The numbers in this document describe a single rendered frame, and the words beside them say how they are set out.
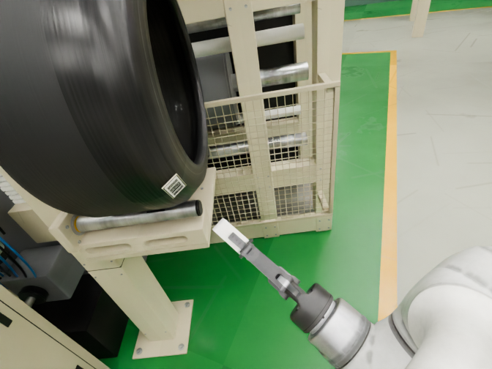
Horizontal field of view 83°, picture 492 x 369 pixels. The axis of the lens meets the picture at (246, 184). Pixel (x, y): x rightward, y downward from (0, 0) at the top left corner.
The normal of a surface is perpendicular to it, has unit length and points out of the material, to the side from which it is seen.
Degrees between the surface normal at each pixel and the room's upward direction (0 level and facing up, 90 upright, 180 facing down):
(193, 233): 90
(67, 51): 62
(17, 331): 90
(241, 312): 0
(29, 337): 90
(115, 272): 90
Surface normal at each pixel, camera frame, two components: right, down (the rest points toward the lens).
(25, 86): -0.03, 0.31
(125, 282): 0.04, 0.62
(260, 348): -0.15, -0.77
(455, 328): -0.17, -0.98
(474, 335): 0.28, -0.83
